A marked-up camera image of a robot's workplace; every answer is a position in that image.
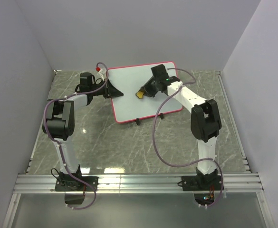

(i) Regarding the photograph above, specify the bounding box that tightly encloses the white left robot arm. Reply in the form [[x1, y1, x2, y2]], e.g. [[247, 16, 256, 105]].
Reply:
[[42, 72, 124, 191]]

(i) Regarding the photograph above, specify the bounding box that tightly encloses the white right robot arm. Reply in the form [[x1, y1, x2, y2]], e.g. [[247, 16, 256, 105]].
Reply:
[[139, 64, 222, 190]]

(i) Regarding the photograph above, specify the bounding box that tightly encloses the aluminium right side rail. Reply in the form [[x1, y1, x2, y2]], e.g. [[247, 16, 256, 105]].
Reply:
[[216, 71, 252, 173]]

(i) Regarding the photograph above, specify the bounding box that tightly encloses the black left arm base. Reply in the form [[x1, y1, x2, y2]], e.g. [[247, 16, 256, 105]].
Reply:
[[51, 166, 99, 206]]

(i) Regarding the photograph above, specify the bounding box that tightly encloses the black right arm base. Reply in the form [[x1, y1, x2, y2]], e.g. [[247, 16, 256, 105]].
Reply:
[[177, 173, 224, 207]]

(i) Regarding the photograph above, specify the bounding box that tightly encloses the pink framed whiteboard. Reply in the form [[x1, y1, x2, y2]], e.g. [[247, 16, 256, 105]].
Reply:
[[109, 61, 177, 124]]

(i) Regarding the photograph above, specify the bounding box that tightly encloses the aluminium front rail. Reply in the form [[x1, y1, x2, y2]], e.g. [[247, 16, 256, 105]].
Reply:
[[12, 173, 264, 194]]

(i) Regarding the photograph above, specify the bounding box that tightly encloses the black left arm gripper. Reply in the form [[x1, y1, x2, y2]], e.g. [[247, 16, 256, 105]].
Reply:
[[90, 79, 123, 99]]

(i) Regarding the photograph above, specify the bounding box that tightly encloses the aluminium rail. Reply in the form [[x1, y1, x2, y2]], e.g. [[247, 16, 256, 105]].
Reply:
[[23, 69, 60, 174], [12, 173, 264, 194], [216, 71, 252, 173]]

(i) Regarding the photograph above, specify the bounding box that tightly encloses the yellow whiteboard eraser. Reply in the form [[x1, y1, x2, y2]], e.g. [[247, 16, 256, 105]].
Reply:
[[135, 91, 144, 99]]

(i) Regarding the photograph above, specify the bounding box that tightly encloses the aluminium left side rail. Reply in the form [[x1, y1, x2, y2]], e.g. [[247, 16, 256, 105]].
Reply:
[[23, 69, 60, 174]]

